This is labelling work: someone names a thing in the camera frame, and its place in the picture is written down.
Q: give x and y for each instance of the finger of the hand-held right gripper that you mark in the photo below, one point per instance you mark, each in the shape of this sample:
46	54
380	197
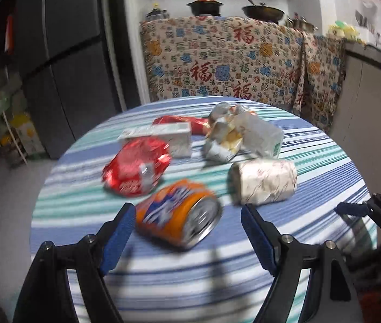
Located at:
352	208

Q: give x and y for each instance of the crumpled white carton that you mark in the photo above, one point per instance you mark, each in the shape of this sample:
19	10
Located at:
261	134

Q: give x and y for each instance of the blue green striped tablecloth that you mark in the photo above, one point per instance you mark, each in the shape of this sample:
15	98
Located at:
76	188

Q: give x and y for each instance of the yellow green plastic items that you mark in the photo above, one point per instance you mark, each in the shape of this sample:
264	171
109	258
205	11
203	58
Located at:
342	28

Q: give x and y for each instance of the metal kettle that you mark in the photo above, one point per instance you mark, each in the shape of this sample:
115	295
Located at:
157	12

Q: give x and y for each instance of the crumpled silver foil wrapper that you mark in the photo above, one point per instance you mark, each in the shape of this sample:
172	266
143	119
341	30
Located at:
219	134

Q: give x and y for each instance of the orange soda can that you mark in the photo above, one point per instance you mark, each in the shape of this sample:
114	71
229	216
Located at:
170	208

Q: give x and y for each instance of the long red wrapper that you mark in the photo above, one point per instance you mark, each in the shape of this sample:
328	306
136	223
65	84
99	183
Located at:
197	124

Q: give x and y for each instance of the steel pot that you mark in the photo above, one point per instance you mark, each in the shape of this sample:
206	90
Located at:
301	23

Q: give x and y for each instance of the white and green milk carton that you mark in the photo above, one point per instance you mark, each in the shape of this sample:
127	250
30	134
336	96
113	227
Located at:
173	139

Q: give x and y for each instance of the white wrapped roll packet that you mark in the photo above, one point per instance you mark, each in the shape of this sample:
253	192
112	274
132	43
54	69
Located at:
264	181

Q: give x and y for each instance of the dark hanging utensils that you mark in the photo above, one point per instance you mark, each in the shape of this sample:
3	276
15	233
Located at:
372	27

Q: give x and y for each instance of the beige printed cloth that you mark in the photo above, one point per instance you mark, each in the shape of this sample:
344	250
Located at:
217	57

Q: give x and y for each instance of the red crumpled snack bag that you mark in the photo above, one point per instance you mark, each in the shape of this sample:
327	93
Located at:
133	168

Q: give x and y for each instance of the dark grey refrigerator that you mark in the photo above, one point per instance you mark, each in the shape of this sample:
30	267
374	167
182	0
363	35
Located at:
59	57

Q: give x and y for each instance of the black wok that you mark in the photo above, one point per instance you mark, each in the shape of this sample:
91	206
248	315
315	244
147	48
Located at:
262	11

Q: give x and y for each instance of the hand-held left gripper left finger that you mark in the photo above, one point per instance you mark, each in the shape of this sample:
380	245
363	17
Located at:
118	239

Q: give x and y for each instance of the black clay pot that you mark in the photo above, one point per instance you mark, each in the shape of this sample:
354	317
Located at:
205	6

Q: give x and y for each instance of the yellow and white cardboard box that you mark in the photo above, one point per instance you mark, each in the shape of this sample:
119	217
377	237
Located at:
25	134

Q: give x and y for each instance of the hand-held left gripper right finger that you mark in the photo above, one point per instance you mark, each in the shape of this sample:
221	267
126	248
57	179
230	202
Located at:
261	242

